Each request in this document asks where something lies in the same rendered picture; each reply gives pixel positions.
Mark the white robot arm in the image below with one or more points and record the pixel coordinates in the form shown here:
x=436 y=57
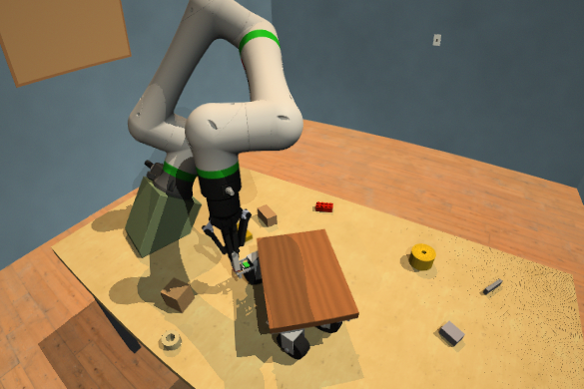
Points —
x=207 y=144

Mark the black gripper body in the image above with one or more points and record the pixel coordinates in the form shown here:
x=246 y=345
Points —
x=224 y=207

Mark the wooden dolly with caster wheels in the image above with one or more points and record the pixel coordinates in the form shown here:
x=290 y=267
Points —
x=304 y=286

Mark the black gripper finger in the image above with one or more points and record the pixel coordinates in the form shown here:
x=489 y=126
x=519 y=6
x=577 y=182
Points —
x=242 y=232
x=228 y=248

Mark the grey rectangular bar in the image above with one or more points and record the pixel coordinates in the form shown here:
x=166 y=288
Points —
x=492 y=286

